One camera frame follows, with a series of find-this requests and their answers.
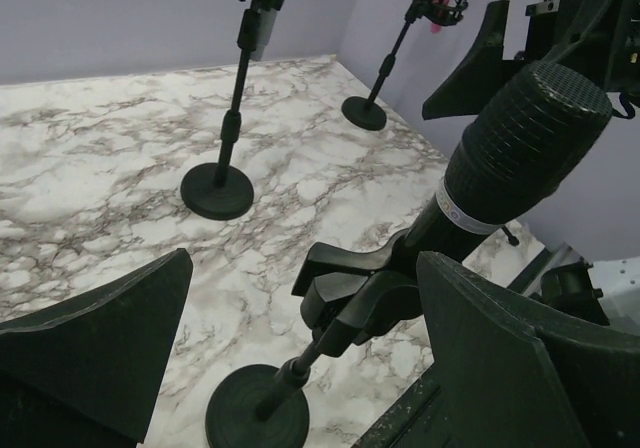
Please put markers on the black shock-mount desk stand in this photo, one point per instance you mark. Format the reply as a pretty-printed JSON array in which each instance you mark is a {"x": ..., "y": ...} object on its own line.
[{"x": 365, "y": 113}]

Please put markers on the black handheld microphone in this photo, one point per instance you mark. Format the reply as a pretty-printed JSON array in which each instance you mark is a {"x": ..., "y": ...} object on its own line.
[{"x": 519, "y": 149}]

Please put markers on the black clamp microphone stand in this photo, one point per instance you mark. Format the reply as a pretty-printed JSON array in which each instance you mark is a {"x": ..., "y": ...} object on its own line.
[{"x": 347, "y": 299}]

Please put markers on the black tripod microphone stand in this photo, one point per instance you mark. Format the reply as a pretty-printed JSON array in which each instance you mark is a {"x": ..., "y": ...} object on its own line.
[{"x": 511, "y": 238}]

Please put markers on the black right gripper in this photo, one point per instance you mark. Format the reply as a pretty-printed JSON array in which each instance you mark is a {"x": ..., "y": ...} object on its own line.
[{"x": 597, "y": 38}]

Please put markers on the black metal base rail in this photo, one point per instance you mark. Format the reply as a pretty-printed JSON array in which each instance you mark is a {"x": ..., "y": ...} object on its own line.
[{"x": 500, "y": 368}]

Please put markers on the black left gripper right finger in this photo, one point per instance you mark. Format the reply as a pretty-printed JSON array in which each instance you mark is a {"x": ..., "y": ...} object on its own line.
[{"x": 505, "y": 363}]

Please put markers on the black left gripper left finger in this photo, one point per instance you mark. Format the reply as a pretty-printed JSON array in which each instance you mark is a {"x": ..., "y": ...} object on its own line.
[{"x": 87, "y": 371}]

